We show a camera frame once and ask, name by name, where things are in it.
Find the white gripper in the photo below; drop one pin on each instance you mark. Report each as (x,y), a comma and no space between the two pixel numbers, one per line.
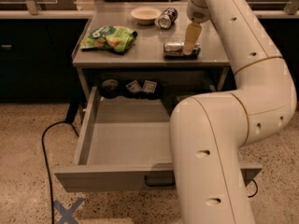
(196,13)

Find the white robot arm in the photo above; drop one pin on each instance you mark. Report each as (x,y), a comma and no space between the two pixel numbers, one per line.
(207,130)

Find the dark soda can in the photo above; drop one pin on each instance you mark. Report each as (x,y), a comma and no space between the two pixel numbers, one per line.
(167,18)

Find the grey open top drawer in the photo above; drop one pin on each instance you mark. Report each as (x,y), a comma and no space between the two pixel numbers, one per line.
(121,141)

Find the beige bowl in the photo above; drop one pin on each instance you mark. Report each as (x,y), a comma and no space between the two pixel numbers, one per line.
(145,15)

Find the grey cabinet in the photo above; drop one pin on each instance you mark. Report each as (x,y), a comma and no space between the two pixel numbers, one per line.
(146,54)

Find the green chip bag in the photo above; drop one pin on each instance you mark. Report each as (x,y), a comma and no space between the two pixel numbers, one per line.
(116,38)

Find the black item with labels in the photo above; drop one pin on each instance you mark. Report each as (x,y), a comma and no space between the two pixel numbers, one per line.
(146,89)

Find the black round object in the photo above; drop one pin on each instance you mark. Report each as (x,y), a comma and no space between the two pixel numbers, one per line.
(109,88)

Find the blue tape cross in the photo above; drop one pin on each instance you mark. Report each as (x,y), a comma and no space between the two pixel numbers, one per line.
(67,213)

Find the black drawer handle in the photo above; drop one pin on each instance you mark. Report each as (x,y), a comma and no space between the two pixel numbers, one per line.
(158,182)

